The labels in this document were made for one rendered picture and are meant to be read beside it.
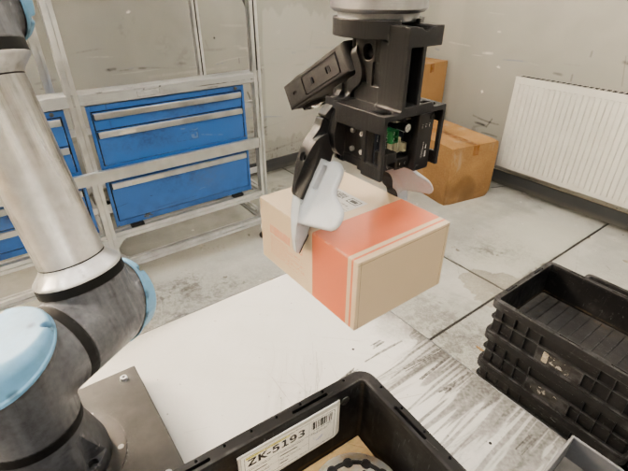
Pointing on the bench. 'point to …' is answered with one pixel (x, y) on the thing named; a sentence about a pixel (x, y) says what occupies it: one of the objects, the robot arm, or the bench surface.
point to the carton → (359, 250)
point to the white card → (292, 442)
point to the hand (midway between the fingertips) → (349, 227)
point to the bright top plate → (354, 463)
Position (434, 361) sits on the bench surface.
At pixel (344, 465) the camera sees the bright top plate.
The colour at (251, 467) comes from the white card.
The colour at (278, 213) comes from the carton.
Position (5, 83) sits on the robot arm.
